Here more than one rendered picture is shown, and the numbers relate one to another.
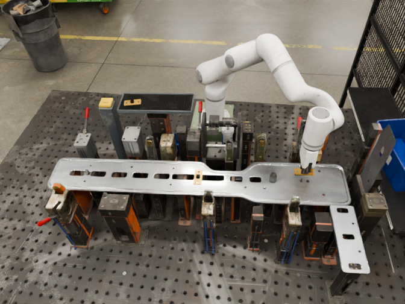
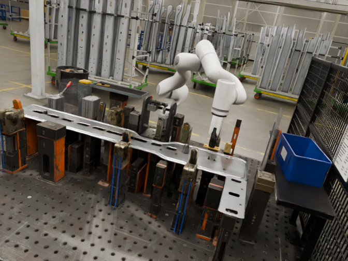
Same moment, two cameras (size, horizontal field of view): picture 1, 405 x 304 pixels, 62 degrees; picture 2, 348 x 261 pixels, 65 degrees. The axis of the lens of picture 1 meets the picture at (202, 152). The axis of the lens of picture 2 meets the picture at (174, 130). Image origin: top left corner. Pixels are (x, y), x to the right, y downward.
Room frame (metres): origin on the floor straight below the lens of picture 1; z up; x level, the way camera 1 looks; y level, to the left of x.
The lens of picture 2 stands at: (-0.40, -0.35, 1.61)
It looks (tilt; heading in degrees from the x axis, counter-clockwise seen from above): 21 degrees down; 5
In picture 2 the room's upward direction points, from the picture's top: 10 degrees clockwise
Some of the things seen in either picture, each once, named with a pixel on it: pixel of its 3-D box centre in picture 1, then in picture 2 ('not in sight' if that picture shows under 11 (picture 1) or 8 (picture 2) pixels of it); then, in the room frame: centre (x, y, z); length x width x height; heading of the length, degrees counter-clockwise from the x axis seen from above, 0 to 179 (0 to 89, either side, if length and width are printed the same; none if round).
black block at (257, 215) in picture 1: (255, 230); (158, 190); (0.73, -0.22, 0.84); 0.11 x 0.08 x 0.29; 172
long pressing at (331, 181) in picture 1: (193, 178); (122, 136); (0.93, 0.05, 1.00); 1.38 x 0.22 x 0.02; 82
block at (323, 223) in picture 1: (316, 236); (210, 208); (0.68, -0.48, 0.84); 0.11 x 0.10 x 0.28; 172
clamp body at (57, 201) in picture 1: (71, 220); (13, 140); (0.83, 0.64, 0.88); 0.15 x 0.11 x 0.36; 172
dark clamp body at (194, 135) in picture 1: (196, 159); (133, 140); (1.14, 0.03, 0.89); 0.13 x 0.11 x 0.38; 172
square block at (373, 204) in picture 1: (362, 222); (255, 208); (0.71, -0.69, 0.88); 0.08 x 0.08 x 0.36; 82
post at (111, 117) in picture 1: (117, 134); (84, 113); (1.34, 0.47, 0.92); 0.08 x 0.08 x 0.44; 82
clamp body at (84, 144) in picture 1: (93, 161); (56, 122); (1.18, 0.59, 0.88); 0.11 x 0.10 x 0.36; 172
